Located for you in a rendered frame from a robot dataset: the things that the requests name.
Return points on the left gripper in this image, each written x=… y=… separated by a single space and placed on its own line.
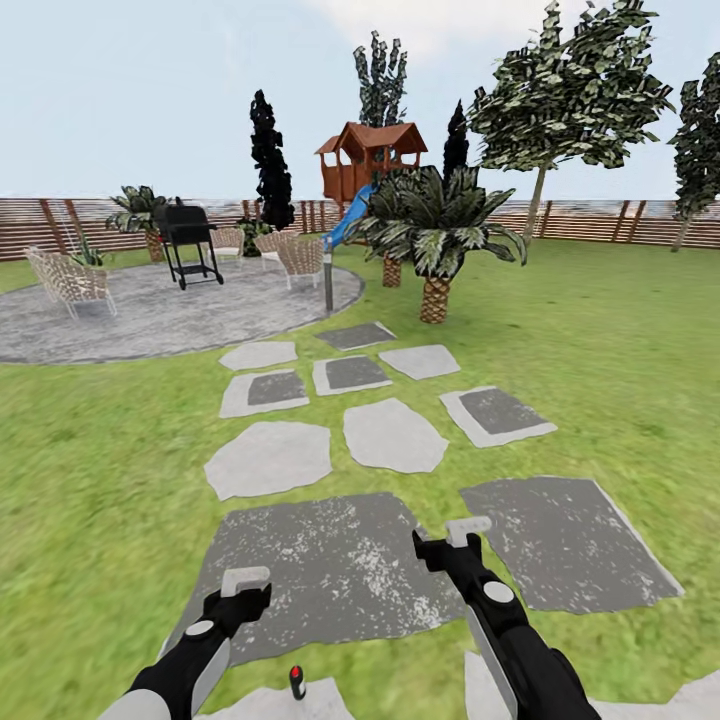
x=247 y=605

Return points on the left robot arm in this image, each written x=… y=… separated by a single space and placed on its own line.
x=176 y=686

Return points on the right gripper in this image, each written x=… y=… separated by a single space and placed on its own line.
x=442 y=557

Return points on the charcoal grill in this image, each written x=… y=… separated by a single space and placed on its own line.
x=180 y=224

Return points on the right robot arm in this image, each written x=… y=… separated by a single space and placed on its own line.
x=537 y=683

